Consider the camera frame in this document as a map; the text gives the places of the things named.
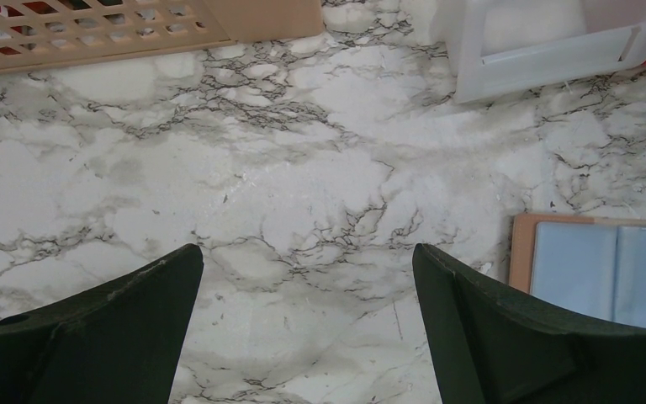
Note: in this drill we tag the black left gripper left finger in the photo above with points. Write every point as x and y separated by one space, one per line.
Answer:
118 342

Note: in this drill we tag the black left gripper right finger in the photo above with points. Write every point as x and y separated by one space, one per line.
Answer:
491 343

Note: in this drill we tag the white plastic bin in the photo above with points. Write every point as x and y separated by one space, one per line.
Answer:
498 47

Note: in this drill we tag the peach plastic file organizer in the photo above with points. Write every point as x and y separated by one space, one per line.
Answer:
47 34

